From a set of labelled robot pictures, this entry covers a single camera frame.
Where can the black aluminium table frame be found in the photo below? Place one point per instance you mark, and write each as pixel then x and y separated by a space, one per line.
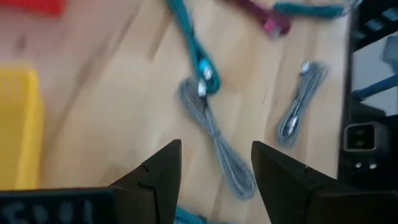
pixel 346 93

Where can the red plastic basket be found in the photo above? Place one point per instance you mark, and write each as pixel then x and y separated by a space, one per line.
pixel 31 4

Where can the yellow plastic basket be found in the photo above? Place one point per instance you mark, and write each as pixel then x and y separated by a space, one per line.
pixel 18 124

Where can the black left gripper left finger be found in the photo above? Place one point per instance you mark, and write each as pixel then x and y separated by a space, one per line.
pixel 155 186

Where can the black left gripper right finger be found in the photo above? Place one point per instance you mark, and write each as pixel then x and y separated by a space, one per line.
pixel 280 186

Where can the blue bar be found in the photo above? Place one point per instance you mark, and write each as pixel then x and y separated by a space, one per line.
pixel 376 88

